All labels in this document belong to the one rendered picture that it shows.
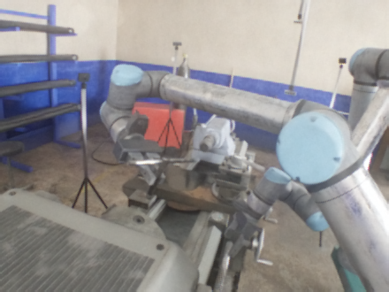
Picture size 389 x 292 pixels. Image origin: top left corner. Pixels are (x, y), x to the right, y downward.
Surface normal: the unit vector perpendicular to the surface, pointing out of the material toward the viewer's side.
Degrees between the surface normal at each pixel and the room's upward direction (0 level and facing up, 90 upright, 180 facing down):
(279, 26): 90
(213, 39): 90
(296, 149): 85
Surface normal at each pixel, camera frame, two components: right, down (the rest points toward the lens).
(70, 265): 0.11, -0.93
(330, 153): -0.68, 0.10
